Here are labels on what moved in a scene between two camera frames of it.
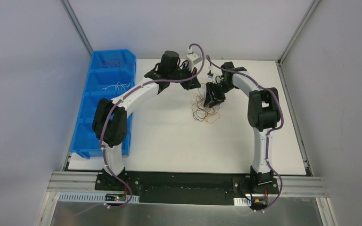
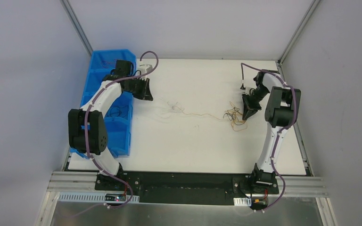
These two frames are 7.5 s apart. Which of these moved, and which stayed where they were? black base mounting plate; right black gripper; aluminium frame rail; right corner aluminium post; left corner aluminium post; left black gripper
Moved: right black gripper; left black gripper
Stayed: right corner aluminium post; left corner aluminium post; black base mounting plate; aluminium frame rail
